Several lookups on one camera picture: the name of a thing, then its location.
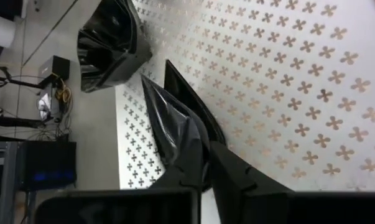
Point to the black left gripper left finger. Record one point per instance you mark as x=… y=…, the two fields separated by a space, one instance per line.
x=128 y=207

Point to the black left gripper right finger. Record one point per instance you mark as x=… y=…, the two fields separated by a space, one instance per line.
x=252 y=202

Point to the black box with blue light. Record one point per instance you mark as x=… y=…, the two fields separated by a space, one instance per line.
x=47 y=165

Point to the black power supply box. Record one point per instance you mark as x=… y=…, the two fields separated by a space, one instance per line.
x=54 y=68

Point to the black wavy square plate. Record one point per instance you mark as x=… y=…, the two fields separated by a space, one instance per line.
x=109 y=43

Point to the black teardrop plate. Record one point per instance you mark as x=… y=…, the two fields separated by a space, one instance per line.
x=193 y=99
x=174 y=124

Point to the white perforated metal shelf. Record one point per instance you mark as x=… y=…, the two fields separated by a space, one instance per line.
x=268 y=93

